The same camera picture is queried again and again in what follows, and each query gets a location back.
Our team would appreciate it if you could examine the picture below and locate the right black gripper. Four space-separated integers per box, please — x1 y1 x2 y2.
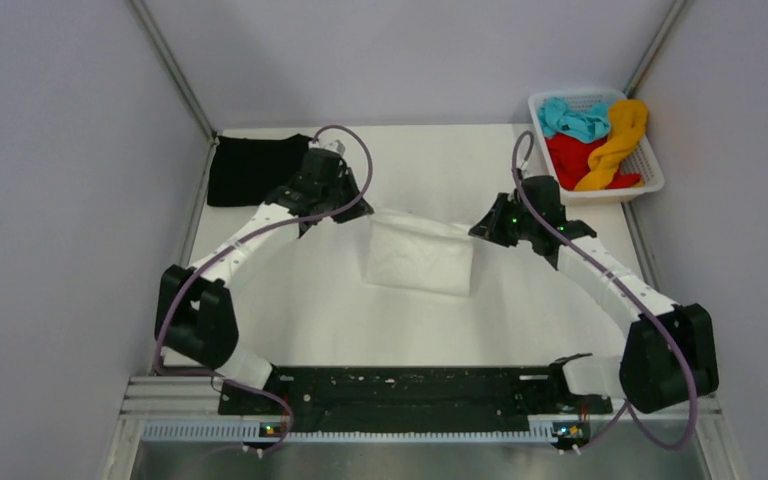
471 192 539 247

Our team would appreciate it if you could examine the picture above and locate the white t shirt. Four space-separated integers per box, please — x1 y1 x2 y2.
362 210 475 298

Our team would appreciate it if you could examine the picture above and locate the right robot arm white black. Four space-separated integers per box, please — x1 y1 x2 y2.
469 176 720 413

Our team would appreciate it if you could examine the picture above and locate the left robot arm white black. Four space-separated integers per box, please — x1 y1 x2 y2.
155 143 374 414

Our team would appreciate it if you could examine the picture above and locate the red t shirt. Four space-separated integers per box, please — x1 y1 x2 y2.
546 133 644 191

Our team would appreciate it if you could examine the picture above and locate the folded black t shirt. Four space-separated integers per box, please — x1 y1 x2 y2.
206 134 312 208

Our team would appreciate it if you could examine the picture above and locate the cyan t shirt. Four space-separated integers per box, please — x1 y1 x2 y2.
537 97 612 144

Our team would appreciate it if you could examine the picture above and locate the yellow t shirt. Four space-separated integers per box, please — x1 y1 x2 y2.
574 99 648 192

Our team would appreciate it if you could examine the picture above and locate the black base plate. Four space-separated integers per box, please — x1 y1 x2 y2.
218 364 613 433

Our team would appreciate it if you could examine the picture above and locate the left aluminium corner post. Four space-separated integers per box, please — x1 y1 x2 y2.
125 0 216 140

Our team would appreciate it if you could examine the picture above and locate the aluminium corner post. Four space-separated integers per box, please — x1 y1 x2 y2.
623 0 694 98
125 0 216 140

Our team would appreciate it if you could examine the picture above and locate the right aluminium corner post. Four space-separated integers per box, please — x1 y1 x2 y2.
623 0 694 98

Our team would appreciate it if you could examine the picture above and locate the aluminium front rail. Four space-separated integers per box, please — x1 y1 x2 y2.
103 376 748 479

